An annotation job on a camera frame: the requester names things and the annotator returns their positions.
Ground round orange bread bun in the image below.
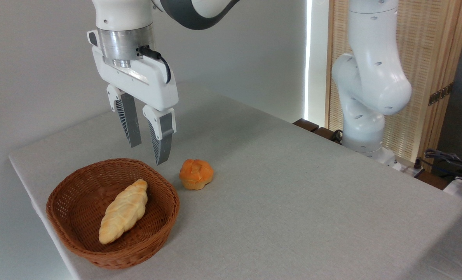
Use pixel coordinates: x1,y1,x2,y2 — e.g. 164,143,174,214
179,159,214,191

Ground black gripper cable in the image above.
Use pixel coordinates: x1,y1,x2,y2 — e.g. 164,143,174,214
138,46,172,84

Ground dark brown wooden block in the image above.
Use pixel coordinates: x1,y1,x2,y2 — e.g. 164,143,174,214
293,118,320,133
312,126,342,144

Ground bundle of dark cables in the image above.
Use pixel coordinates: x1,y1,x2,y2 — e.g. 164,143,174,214
424,149,462,183

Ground metal screen hinge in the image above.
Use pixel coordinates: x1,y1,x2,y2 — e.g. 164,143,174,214
428,82,453,106

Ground long braided bread loaf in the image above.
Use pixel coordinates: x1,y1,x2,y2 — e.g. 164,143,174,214
99,179,148,245

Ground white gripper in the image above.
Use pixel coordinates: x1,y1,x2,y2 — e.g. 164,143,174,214
87,30,179,166

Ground grey tablecloth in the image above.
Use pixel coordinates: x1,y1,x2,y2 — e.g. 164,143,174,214
9,81,462,280

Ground brown wicker basket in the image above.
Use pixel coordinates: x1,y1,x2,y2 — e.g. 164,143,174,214
46,158,180,270

